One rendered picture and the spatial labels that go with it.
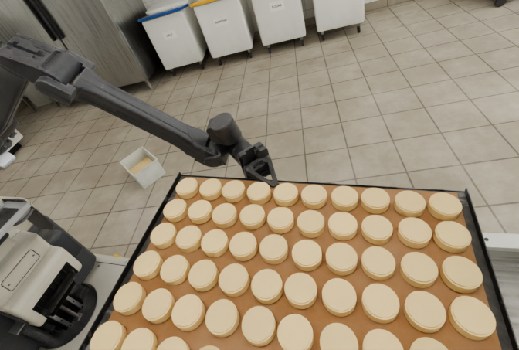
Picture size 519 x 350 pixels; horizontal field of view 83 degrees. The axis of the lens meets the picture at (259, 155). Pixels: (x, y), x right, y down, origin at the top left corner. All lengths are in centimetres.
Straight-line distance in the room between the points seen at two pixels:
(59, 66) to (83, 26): 321
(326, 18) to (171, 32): 177
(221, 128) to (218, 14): 301
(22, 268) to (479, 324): 121
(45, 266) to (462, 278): 118
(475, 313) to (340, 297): 17
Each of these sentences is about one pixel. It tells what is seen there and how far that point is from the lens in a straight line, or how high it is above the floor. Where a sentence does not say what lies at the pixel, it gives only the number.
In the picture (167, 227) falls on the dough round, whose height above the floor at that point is 102.
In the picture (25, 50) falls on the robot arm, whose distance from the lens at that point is 79.
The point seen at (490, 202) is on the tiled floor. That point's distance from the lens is 194.
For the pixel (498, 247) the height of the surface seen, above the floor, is 90.
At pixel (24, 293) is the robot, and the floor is 73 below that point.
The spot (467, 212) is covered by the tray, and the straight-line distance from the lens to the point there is 64.
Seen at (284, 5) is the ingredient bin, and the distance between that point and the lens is 356.
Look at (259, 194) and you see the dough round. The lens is 61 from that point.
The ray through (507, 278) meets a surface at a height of 84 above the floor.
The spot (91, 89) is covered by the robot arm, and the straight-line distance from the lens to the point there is 74.
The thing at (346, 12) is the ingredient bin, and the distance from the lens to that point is 366.
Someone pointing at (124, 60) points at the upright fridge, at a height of 45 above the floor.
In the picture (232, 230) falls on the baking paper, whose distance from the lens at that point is 60.
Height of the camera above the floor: 145
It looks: 40 degrees down
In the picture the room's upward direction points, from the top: 20 degrees counter-clockwise
